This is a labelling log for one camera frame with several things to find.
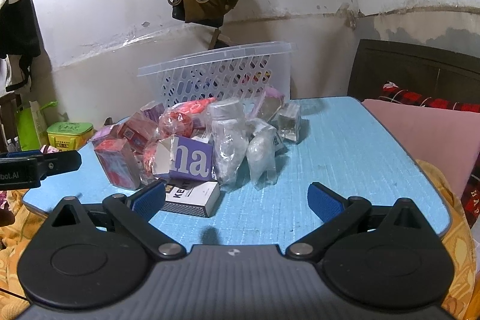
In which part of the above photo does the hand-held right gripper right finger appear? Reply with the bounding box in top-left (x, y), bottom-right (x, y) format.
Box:
top-left (286, 182), bottom-right (432, 261)

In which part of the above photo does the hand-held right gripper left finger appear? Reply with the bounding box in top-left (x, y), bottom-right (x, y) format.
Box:
top-left (49, 181), bottom-right (186, 261)

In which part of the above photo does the pink white box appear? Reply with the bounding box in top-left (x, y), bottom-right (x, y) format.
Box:
top-left (93, 137), bottom-right (142, 191)

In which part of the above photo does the dark box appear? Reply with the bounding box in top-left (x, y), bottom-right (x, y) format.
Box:
top-left (277, 102), bottom-right (303, 145)

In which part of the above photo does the clear plastic basket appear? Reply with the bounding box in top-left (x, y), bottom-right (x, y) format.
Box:
top-left (137, 41), bottom-right (297, 111)

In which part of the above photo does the lime green container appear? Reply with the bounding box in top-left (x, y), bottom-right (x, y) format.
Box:
top-left (46, 122), bottom-right (94, 151)

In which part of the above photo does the green paper bag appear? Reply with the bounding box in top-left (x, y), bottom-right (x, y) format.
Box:
top-left (15, 100), bottom-right (58, 152)

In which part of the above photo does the wooden chair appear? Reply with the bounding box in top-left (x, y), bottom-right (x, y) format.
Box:
top-left (0, 94), bottom-right (21, 153)

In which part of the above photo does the red patterned packet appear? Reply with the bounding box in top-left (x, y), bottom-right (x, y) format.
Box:
top-left (142, 140), bottom-right (163, 175)

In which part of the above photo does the black and white flat box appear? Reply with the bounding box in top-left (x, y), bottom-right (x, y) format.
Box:
top-left (160, 181), bottom-right (221, 219)

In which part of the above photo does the lilac box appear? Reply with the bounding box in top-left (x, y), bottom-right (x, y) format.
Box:
top-left (91, 124), bottom-right (122, 148)

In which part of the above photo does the purple box with white letters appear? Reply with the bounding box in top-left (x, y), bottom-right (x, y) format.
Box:
top-left (153, 134), bottom-right (215, 183)

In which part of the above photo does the pink red box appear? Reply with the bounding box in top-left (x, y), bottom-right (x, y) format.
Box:
top-left (119, 114), bottom-right (160, 154)

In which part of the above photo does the clear bag with white contents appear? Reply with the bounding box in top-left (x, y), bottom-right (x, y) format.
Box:
top-left (245, 119), bottom-right (280, 190)

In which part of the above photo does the red ball in plastic bag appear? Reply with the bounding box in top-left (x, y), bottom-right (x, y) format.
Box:
top-left (158, 109), bottom-right (196, 141)

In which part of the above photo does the white hanging garment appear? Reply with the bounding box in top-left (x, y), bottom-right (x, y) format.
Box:
top-left (0, 54), bottom-right (31, 96)

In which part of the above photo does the purple box in clear wrap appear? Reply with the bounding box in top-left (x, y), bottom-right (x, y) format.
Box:
top-left (140, 100), bottom-right (167, 123)

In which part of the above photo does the clear bottle with grey cap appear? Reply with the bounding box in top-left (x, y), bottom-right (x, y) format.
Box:
top-left (207, 99), bottom-right (250, 193)

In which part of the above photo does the pink red wrapped roll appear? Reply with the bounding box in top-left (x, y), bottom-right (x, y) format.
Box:
top-left (170, 98), bottom-right (218, 119)

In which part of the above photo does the pink packet in clear bag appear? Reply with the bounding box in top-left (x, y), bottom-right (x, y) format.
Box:
top-left (244, 87), bottom-right (289, 123)

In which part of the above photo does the pink pillow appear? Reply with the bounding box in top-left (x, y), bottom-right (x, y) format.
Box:
top-left (361, 98), bottom-right (480, 201)

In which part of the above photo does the white and black jacket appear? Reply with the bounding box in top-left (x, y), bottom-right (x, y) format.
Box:
top-left (0, 0), bottom-right (42, 59)

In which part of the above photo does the red plaid cloth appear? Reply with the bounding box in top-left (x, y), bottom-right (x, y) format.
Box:
top-left (379, 81), bottom-right (480, 115)

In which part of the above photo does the red printed pillow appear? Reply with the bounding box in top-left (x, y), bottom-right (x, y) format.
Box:
top-left (459, 151), bottom-right (480, 220)

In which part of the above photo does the dark wooden headboard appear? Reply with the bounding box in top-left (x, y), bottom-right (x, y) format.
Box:
top-left (347, 39), bottom-right (480, 111)

